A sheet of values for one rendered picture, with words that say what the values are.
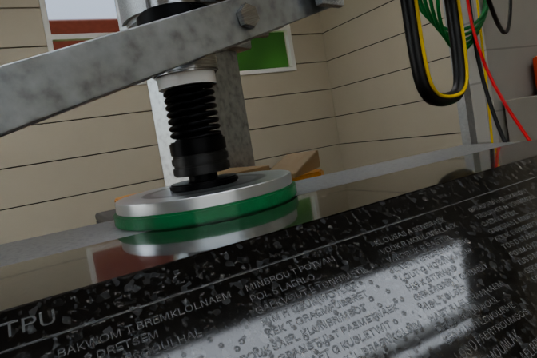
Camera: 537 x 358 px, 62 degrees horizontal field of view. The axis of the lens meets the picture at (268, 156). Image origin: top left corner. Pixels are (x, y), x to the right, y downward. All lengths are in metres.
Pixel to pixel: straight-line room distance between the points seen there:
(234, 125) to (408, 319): 0.97
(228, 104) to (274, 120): 6.24
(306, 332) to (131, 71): 0.28
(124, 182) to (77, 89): 6.19
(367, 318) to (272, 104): 7.21
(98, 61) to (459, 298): 0.37
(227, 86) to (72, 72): 0.86
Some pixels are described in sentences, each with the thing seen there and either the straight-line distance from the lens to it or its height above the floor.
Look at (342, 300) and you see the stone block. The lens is 0.34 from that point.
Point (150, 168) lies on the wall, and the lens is 6.68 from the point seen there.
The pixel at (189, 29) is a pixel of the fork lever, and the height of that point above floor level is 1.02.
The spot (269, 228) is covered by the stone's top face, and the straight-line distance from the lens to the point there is 0.37.
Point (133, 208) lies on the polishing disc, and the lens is 0.49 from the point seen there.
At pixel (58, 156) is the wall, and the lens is 6.51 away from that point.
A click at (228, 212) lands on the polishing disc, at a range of 0.45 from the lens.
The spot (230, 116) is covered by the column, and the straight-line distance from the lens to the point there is 1.25.
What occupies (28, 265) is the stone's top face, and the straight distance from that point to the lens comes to 0.44.
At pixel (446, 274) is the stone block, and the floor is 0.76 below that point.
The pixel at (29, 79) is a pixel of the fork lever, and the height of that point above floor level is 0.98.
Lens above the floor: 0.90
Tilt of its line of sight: 3 degrees down
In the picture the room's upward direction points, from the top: 9 degrees counter-clockwise
